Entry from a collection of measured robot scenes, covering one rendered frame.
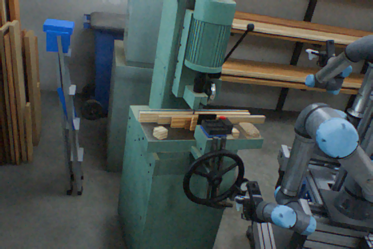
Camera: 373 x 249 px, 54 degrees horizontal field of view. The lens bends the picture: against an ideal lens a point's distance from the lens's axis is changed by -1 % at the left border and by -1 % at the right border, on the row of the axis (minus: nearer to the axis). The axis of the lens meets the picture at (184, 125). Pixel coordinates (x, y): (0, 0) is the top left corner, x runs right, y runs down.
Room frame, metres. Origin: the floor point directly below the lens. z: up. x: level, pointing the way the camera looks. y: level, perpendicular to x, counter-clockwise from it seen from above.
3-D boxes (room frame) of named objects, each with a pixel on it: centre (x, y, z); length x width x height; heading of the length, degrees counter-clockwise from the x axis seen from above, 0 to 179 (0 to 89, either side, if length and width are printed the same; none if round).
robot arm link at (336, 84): (2.07, -0.80, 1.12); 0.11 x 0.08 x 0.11; 105
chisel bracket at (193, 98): (1.66, -0.03, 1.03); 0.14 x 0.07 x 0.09; 24
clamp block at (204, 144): (1.48, -0.14, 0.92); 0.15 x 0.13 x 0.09; 114
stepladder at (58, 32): (2.09, 0.77, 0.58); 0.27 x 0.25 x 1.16; 106
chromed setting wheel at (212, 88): (1.81, -0.09, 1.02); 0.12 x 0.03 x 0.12; 24
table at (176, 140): (1.56, -0.11, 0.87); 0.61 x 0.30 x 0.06; 114
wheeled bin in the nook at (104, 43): (3.40, 0.78, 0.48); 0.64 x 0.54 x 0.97; 108
